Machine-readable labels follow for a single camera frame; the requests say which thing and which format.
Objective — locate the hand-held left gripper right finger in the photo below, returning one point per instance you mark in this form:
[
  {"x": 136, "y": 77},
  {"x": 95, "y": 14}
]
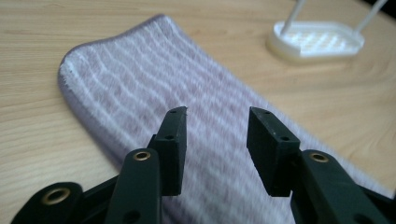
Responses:
[{"x": 280, "y": 155}]

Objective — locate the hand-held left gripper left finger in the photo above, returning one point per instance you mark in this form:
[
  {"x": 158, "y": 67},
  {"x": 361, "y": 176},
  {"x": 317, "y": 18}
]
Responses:
[{"x": 169, "y": 155}]

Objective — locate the purple striped towel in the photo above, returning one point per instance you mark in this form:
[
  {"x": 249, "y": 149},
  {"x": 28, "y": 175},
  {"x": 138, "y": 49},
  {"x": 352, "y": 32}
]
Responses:
[{"x": 162, "y": 102}]

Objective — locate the white plastic stand base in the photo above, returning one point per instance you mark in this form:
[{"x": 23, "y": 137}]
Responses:
[{"x": 314, "y": 40}]

